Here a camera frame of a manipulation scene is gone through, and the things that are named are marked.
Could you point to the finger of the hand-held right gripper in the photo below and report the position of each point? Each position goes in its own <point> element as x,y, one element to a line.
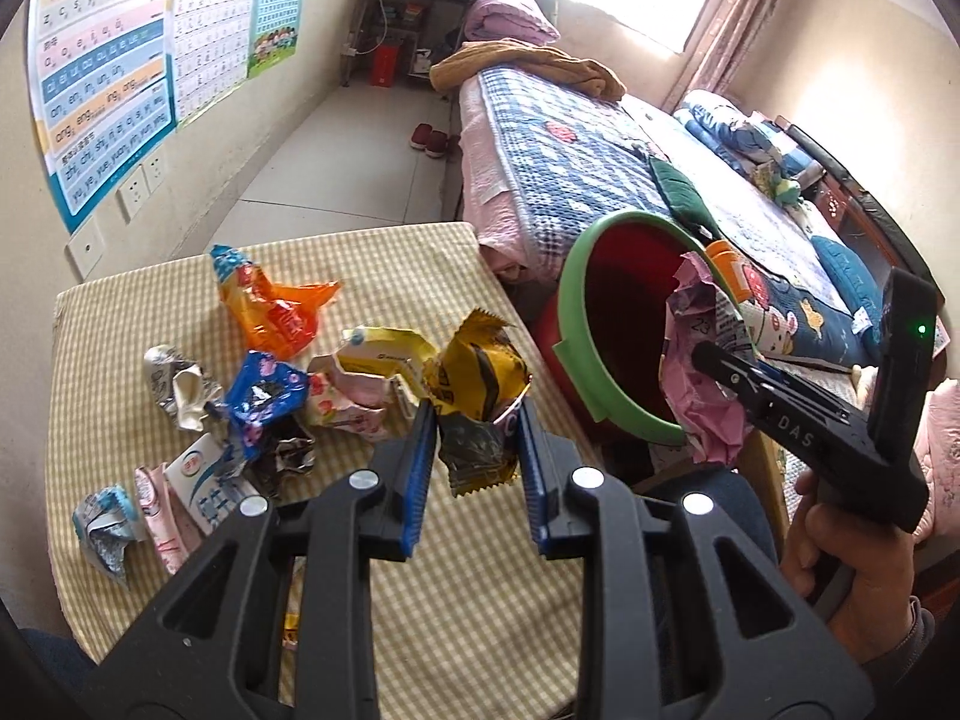
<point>724,367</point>

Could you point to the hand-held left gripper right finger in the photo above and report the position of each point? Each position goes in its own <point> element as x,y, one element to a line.
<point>532,480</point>

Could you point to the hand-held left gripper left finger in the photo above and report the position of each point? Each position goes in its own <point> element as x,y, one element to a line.
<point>416,480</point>

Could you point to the pink paper wrapper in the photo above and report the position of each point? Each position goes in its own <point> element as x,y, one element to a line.
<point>697,405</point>

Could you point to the red bucket with green rim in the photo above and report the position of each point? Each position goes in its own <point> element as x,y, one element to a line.
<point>622,315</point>

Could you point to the yellow black snack wrapper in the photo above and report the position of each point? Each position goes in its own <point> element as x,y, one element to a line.
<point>472,375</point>

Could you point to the yellow carton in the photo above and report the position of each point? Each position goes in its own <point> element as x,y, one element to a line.
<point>375,352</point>

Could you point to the blue cookie wrapper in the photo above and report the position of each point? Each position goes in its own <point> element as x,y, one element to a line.
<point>262,390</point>

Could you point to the person's right forearm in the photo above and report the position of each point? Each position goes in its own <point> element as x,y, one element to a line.
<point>904,649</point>

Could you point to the person's right hand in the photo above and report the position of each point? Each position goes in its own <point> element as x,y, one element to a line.
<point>855,570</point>

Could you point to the pink fluffy cloth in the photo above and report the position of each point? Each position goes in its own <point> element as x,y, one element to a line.
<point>943,450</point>

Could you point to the orange bottle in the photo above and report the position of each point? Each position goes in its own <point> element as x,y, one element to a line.
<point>731,270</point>

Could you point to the pink white crumpled wrapper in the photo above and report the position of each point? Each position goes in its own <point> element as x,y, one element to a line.
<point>334,409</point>

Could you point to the dark silver foil wrapper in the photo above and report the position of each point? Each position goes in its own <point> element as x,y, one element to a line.
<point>289,457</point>

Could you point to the yellow checked tablecloth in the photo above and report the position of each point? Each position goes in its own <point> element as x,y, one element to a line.
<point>465,615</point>

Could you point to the blue pillow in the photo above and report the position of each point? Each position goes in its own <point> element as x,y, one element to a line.
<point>847,277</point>

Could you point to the green cushion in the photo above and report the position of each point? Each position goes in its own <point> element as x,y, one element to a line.
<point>679,191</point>

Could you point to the green plush toy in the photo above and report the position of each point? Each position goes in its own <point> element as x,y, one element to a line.
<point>784,186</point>

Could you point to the white blue carton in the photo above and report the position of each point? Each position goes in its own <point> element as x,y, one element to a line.
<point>202,476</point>

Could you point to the orange snack wrapper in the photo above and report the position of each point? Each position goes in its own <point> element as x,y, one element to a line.
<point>270,315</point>

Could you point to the dark bed headboard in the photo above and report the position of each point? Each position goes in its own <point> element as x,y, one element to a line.
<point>862,195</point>

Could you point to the folded blue cartoon bedding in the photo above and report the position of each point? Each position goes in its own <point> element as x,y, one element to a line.
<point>720,120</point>

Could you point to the bed with patterned quilt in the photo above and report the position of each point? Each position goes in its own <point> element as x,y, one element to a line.
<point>562,165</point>

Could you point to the silver crumpled wrapper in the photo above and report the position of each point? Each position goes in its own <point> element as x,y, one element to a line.
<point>176,382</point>

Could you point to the pink white sachet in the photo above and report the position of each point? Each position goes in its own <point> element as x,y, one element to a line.
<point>159,514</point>

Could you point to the pink floral bedspread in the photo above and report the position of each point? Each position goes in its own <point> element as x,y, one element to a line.
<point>480,187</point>

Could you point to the light blue crumpled wrapper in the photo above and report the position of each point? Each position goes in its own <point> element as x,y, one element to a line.
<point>105,532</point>

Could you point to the red slipper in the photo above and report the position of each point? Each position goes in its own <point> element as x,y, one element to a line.
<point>437,145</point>
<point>421,136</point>

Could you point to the pink patterned curtain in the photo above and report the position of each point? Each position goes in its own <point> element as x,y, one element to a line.
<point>742,7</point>

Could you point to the mustard brown blanket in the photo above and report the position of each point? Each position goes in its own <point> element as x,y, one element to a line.
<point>525,64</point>

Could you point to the pink folded duvet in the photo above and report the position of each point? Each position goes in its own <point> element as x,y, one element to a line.
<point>510,15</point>

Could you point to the red box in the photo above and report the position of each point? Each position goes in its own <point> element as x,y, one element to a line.
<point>386,64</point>

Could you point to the wooden bed frame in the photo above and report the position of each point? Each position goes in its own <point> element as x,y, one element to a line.
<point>765,480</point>

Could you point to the white wall socket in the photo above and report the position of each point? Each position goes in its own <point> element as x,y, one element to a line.
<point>135,196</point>
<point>157,169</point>

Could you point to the white chart wall poster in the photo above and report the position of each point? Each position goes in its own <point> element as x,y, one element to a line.
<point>214,30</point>

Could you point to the green blue wall poster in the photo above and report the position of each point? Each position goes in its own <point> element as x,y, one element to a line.
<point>277,0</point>

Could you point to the striped alphabet wall poster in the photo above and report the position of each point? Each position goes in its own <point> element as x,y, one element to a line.
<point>97,90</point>

